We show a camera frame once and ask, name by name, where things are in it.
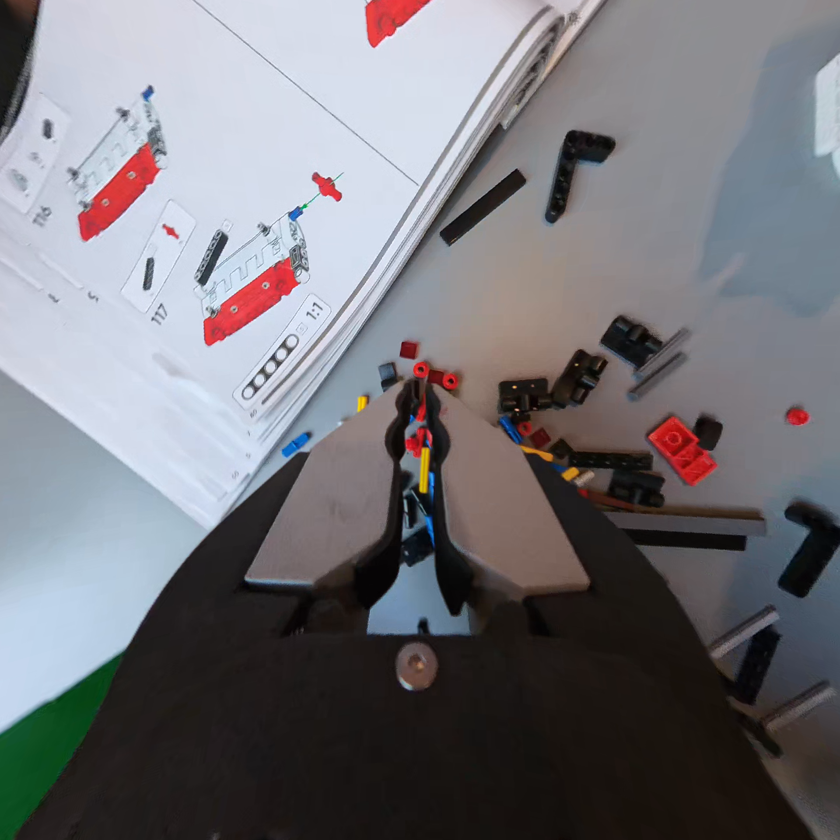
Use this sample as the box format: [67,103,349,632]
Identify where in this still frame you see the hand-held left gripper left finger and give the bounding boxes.
[246,379,416,611]

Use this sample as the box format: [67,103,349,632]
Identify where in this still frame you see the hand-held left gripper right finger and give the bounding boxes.
[420,385,592,616]

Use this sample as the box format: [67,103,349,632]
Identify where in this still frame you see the small red brick connector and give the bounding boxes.
[406,394,431,460]

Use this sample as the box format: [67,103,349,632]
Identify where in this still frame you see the pile of brick pieces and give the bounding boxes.
[282,128,840,759]

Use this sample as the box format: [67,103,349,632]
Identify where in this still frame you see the grey desk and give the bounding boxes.
[0,0,840,788]

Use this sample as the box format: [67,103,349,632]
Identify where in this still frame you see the green plastic bin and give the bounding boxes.
[0,653,126,840]

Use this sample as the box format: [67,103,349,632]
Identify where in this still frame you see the open instruction booklet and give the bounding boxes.
[0,0,608,529]

